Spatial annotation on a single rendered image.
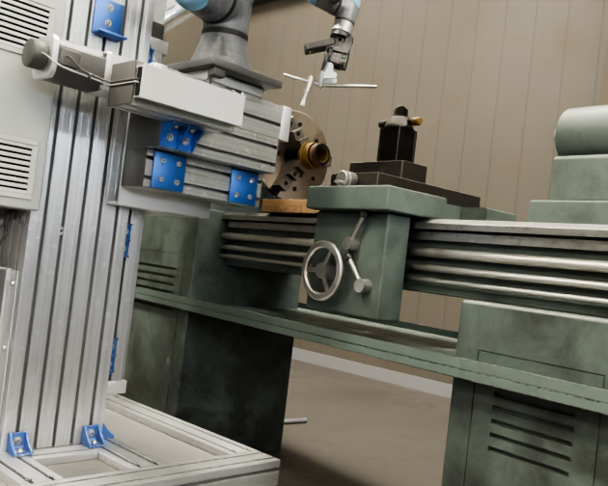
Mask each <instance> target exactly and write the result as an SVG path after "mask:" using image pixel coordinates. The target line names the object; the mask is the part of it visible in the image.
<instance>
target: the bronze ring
mask: <svg viewBox="0 0 608 486"><path fill-rule="evenodd" d="M297 157H298V159H300V162H301V164H302V166H303V167H305V168H306V169H309V170H312V169H314V168H319V167H321V166H324V165H326V164H327V163H328V162H329V160H330V150H329V148H328V146H327V145H325V144H321V143H314V142H306V143H304V144H303V145H302V147H301V148H300V150H299V151H298V154H297Z"/></svg>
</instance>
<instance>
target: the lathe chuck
mask: <svg viewBox="0 0 608 486"><path fill-rule="evenodd" d="M291 116H292V117H294V119H295V122H296V125H297V128H302V131H303V134H304V137H306V136H308V137H309V140H310V142H314V143H321V144H325V145H327V144H326V140H325V137H324V135H323V133H322V131H321V129H320V127H319V126H318V124H317V123H316V122H315V121H314V120H313V119H312V118H311V117H309V116H308V115H306V114H304V113H302V112H299V111H294V110H291ZM286 147H287V145H286V142H284V143H279V145H278V153H277V161H276V170H275V174H262V175H263V183H262V191H261V196H262V197H264V198H265V199H267V200H307V196H308V188H309V187H310V186H321V184H322V183H323V181H324V179H325V176H326V173H327V168H323V167H319V168H314V169H312V170H309V169H307V171H306V173H305V174H301V175H300V177H299V178H298V180H296V181H293V182H292V184H291V186H290V188H289V190H288V191H280V192H279V194H278V195H276V196H274V195H272V194H271V193H270V192H269V191H268V190H269V189H270V188H271V186H272V184H273V183H274V181H275V179H276V178H277V176H278V174H279V173H280V172H281V170H282V168H283V167H284V165H285V163H286V162H285V159H284V153H285V149H286ZM287 151H288V153H289V160H297V153H298V151H299V149H290V150H288V149H287ZM265 188H266V189H265Z"/></svg>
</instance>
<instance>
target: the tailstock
mask: <svg viewBox="0 0 608 486"><path fill-rule="evenodd" d="M553 143H554V146H555V148H556V150H557V152H558V155H559V156H557V157H555V158H554V160H553V166H552V175H551V183H550V192H549V201H530V202H529V212H528V221H527V222H535V223H563V224H591V225H608V105H599V106H590V107H581V108H571V109H567V110H566V111H564V112H563V114H562V115H561V117H560V119H559V121H558V123H557V127H556V130H555V132H554V135H553Z"/></svg>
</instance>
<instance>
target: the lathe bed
mask: <svg viewBox="0 0 608 486"><path fill-rule="evenodd" d="M222 219H226V220H230V221H229V222H228V223H227V224H228V225H227V226H228V227H229V230H228V232H222V233H221V239H227V245H226V244H225V245H224V244H222V243H221V242H220V243H221V246H220V248H221V249H223V250H224V249H226V254H219V255H220V256H219V257H224V258H225V265H231V266H237V267H245V268H252V269H259V270H265V271H272V272H279V273H287V274H293V275H300V276H302V264H303V260H304V257H305V255H306V254H307V252H308V250H309V249H310V248H311V247H312V246H313V245H314V239H315V230H316V222H317V215H308V214H280V213H252V212H227V213H225V214H222ZM227 226H224V227H227ZM228 227H227V228H228ZM220 248H219V249H220ZM223 250H220V251H222V252H223ZM223 253H224V252H223ZM402 289H403V290H410V291H418V292H425V293H431V294H438V295H445V296H452V297H459V298H466V299H473V300H480V301H487V302H493V303H501V304H508V305H515V306H521V307H528V308H535V309H543V310H550V311H562V312H569V313H576V314H584V315H590V316H597V317H604V318H608V225H591V224H563V223H535V222H506V221H478V220H450V219H422V218H410V227H409V234H408V243H407V252H406V261H405V269H404V278H403V286H402Z"/></svg>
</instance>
